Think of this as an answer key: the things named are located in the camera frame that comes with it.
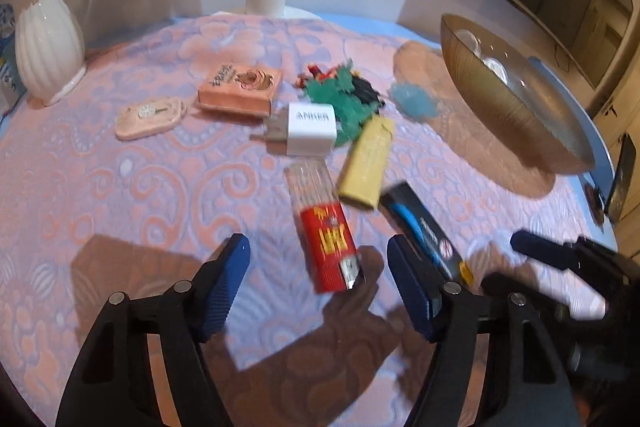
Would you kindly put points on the yellow box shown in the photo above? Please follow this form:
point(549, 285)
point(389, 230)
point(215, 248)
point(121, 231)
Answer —
point(362, 167)

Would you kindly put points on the small dark brown object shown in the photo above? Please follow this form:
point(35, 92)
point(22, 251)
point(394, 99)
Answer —
point(595, 204)

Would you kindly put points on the peach oval packet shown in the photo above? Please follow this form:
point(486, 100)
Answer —
point(147, 119)

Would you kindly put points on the black flat device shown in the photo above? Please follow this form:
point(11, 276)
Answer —
point(620, 182)

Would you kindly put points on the pink patterned tablecloth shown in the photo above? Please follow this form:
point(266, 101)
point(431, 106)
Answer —
point(100, 182)

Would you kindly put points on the white charger plug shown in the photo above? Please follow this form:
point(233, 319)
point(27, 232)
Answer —
point(310, 127)

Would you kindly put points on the peach printed box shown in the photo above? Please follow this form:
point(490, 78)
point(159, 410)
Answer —
point(235, 92)

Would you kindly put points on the green plastic toy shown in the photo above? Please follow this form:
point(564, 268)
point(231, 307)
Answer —
point(322, 91)

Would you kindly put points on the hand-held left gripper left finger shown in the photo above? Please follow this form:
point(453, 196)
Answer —
point(225, 287)

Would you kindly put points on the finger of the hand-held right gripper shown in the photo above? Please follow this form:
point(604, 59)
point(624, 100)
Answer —
point(535, 244)
point(550, 302)

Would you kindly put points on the black box with blue stripe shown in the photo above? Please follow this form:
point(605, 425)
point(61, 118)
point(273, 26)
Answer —
point(415, 217)

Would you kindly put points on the red and clear box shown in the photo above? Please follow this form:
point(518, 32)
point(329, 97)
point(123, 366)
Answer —
point(325, 232)

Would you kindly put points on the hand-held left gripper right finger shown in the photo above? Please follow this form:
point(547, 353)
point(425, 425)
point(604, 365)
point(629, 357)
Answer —
point(412, 292)

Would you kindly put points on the white ribbed vase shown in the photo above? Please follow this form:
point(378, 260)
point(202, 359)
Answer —
point(47, 47)

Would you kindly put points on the teal fuzzy toy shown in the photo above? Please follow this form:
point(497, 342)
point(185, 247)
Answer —
point(415, 102)

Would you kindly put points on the amber ribbed glass bowl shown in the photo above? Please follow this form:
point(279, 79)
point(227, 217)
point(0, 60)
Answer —
point(525, 127)

